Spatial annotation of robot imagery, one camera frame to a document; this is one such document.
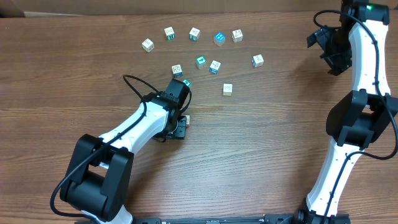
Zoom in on wooden block red ladybug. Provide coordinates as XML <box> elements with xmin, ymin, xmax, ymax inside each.
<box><xmin>186</xmin><ymin>115</ymin><xmax>190</xmax><ymax>128</ymax></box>

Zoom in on green number seven block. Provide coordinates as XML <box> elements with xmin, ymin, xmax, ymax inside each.
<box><xmin>183</xmin><ymin>80</ymin><xmax>192</xmax><ymax>87</ymax></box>

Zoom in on wooden block blue side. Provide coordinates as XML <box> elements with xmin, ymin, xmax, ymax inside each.
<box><xmin>251</xmin><ymin>54</ymin><xmax>264</xmax><ymax>68</ymax></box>
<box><xmin>171</xmin><ymin>64</ymin><xmax>183</xmax><ymax>78</ymax></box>

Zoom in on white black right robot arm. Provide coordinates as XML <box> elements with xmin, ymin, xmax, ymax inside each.
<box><xmin>283</xmin><ymin>0</ymin><xmax>397</xmax><ymax>223</ymax></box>

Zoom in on wooden block blue drawing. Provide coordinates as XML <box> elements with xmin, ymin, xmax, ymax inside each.
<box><xmin>209</xmin><ymin>60</ymin><xmax>221</xmax><ymax>74</ymax></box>

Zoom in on green top wooden block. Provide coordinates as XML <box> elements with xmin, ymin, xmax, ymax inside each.
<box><xmin>195</xmin><ymin>55</ymin><xmax>207</xmax><ymax>70</ymax></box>

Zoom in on wooden block far left top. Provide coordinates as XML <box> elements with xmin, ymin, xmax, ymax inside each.
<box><xmin>142</xmin><ymin>39</ymin><xmax>154</xmax><ymax>53</ymax></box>

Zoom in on wooden block top right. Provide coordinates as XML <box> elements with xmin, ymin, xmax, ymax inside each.
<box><xmin>232</xmin><ymin>29</ymin><xmax>243</xmax><ymax>42</ymax></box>

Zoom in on wooden block teal side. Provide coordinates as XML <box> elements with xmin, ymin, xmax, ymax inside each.
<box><xmin>189</xmin><ymin>27</ymin><xmax>200</xmax><ymax>41</ymax></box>

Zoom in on wooden block green side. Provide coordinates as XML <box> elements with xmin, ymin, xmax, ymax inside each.
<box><xmin>164</xmin><ymin>27</ymin><xmax>175</xmax><ymax>40</ymax></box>

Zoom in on blue top wooden block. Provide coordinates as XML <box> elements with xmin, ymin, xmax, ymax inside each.
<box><xmin>214</xmin><ymin>32</ymin><xmax>226</xmax><ymax>47</ymax></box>

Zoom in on cardboard strip at back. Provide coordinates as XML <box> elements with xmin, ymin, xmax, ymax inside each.
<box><xmin>0</xmin><ymin>0</ymin><xmax>398</xmax><ymax>18</ymax></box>

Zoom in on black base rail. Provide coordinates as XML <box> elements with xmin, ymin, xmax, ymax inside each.
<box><xmin>74</xmin><ymin>213</ymin><xmax>351</xmax><ymax>224</ymax></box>

